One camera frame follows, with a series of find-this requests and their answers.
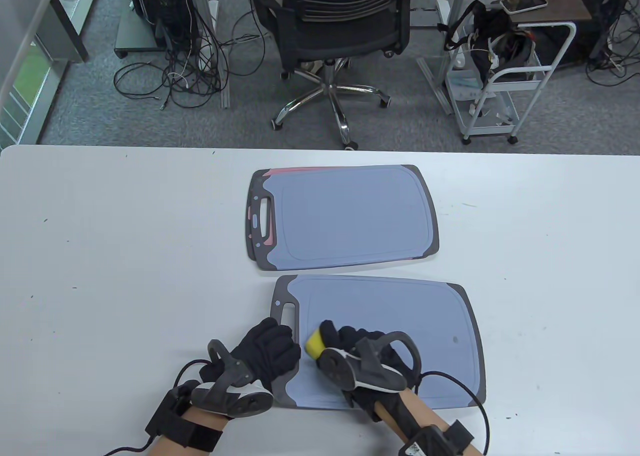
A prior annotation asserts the person's left forearm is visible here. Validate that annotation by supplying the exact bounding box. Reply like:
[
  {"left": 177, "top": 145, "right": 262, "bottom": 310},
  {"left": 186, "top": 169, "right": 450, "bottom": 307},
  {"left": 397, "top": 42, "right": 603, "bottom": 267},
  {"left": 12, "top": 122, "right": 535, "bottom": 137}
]
[{"left": 147, "top": 406, "right": 231, "bottom": 456}]

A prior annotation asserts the black bag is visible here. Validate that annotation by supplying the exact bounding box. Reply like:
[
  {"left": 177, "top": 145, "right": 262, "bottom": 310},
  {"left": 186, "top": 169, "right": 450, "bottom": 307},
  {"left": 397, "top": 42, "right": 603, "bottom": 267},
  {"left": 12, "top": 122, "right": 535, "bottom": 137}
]
[{"left": 437, "top": 0, "right": 538, "bottom": 84}]

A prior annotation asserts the grey window frame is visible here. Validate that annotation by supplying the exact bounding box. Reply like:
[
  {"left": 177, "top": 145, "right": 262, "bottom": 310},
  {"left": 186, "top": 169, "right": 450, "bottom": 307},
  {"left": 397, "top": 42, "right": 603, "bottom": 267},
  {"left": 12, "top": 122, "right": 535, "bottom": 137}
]
[{"left": 0, "top": 0, "right": 103, "bottom": 146}]

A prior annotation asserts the grey floor plate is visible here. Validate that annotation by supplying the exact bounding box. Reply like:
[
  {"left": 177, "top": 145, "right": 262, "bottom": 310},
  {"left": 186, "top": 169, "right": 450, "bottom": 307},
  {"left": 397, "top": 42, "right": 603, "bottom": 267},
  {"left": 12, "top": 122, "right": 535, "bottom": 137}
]
[{"left": 411, "top": 8, "right": 441, "bottom": 29}]

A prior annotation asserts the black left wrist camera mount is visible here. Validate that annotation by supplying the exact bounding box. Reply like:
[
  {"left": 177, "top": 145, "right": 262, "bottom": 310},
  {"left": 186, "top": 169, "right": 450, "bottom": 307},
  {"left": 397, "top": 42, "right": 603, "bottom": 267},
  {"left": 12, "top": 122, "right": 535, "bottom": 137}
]
[{"left": 145, "top": 381, "right": 224, "bottom": 451}]

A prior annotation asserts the black office chair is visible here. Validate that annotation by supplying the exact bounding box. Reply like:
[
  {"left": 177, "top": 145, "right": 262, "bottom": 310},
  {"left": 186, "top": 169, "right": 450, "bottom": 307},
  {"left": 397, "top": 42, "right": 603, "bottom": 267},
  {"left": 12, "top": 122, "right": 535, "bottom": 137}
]
[{"left": 245, "top": 0, "right": 422, "bottom": 151}]

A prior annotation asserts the pink cutting board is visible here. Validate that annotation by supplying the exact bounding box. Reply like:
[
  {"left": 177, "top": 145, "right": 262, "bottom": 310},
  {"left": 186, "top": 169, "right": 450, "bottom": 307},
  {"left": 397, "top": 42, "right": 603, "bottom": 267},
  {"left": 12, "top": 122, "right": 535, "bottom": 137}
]
[{"left": 245, "top": 167, "right": 326, "bottom": 264}]

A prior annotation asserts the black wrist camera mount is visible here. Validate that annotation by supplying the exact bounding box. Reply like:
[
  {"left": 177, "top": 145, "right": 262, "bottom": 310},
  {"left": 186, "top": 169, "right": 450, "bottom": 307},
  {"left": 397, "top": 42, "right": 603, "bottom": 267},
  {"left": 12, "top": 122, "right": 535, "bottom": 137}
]
[
  {"left": 145, "top": 381, "right": 224, "bottom": 451},
  {"left": 397, "top": 420, "right": 474, "bottom": 456}
]

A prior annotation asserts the grey hand controller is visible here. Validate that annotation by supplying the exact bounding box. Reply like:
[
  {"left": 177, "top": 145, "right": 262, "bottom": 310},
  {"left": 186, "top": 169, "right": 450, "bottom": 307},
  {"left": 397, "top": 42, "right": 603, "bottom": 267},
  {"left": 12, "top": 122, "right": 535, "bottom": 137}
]
[
  {"left": 318, "top": 332, "right": 422, "bottom": 392},
  {"left": 191, "top": 340, "right": 275, "bottom": 419}
]

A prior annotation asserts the person's left hand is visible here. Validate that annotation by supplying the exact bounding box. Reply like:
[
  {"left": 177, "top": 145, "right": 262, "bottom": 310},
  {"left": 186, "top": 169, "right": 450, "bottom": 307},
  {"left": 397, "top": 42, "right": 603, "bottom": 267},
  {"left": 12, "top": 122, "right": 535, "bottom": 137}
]
[{"left": 199, "top": 317, "right": 302, "bottom": 392}]

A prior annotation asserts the pale blue packet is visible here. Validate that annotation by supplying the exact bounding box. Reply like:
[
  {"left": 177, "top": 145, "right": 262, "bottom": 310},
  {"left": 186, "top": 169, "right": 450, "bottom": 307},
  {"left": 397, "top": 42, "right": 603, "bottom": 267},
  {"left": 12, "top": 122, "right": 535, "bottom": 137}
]
[{"left": 446, "top": 70, "right": 483, "bottom": 104}]

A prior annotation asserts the yellow sponge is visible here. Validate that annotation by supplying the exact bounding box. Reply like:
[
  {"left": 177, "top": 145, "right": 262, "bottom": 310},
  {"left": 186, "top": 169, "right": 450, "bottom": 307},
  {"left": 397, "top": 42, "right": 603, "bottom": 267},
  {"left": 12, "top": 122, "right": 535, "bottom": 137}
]
[{"left": 304, "top": 328, "right": 327, "bottom": 359}]

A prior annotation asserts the black computer rack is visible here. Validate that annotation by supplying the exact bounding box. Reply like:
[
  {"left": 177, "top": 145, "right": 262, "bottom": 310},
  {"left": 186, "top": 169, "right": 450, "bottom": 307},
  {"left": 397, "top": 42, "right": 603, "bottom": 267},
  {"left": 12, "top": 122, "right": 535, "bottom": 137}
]
[{"left": 123, "top": 0, "right": 201, "bottom": 51}]

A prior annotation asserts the blue cutting board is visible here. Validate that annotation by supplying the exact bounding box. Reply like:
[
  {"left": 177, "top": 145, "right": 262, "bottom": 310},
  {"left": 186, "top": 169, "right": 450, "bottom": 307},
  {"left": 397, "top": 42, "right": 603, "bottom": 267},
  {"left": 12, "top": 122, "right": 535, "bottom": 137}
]
[
  {"left": 248, "top": 165, "right": 440, "bottom": 271},
  {"left": 271, "top": 275, "right": 487, "bottom": 409}
]

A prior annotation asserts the person's right hand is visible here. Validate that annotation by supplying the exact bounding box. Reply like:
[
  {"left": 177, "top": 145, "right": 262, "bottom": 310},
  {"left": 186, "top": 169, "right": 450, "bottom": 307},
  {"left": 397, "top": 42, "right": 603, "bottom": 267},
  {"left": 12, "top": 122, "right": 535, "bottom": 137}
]
[{"left": 319, "top": 320, "right": 422, "bottom": 422}]

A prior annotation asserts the grey left hand controller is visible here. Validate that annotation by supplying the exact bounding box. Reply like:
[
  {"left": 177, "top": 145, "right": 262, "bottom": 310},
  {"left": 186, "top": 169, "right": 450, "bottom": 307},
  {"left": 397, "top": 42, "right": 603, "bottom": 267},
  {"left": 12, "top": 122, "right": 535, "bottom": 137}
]
[{"left": 191, "top": 340, "right": 275, "bottom": 419}]

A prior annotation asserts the white smartphone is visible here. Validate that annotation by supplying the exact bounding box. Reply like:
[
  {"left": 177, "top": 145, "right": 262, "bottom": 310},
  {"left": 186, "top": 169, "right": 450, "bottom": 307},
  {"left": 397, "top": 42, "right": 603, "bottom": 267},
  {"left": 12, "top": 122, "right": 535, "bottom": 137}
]
[{"left": 500, "top": 0, "right": 548, "bottom": 14}]

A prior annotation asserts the grey right hand controller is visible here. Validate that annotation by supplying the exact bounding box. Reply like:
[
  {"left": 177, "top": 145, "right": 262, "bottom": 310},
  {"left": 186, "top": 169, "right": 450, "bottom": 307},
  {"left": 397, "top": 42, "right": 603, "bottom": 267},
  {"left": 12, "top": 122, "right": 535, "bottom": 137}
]
[{"left": 318, "top": 332, "right": 422, "bottom": 392}]

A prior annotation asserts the person's right forearm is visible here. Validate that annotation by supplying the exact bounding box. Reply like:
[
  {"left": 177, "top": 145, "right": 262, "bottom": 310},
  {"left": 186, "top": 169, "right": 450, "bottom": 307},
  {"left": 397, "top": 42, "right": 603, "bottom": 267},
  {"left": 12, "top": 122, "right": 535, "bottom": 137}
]
[{"left": 375, "top": 388, "right": 451, "bottom": 441}]

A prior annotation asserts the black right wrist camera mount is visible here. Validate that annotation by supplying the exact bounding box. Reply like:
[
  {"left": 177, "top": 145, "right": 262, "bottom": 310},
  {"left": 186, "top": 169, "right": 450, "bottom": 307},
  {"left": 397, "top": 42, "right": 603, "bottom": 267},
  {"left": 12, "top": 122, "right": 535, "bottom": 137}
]
[{"left": 397, "top": 420, "right": 474, "bottom": 456}]

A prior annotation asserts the black right glove cable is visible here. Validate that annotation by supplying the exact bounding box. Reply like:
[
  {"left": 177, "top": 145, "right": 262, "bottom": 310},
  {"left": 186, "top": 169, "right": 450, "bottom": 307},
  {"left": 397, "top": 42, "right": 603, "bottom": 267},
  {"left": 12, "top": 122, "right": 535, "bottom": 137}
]
[{"left": 419, "top": 371, "right": 491, "bottom": 456}]

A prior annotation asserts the white utility cart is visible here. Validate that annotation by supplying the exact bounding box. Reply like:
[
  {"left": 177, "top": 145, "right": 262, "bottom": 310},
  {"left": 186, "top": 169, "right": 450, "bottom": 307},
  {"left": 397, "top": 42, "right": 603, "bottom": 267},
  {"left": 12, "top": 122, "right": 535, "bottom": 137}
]
[{"left": 444, "top": 22, "right": 577, "bottom": 145}]

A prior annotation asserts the black floor cable bundle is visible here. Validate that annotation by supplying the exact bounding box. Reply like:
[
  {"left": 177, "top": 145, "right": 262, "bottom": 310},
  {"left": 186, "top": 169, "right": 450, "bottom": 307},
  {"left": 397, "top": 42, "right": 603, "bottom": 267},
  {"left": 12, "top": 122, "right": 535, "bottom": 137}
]
[{"left": 113, "top": 0, "right": 266, "bottom": 110}]

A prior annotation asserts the grey stand base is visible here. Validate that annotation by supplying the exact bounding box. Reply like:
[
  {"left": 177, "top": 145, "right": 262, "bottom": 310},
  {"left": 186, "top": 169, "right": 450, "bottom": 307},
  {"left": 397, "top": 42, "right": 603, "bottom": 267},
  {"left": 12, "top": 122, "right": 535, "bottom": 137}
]
[{"left": 114, "top": 6, "right": 161, "bottom": 60}]

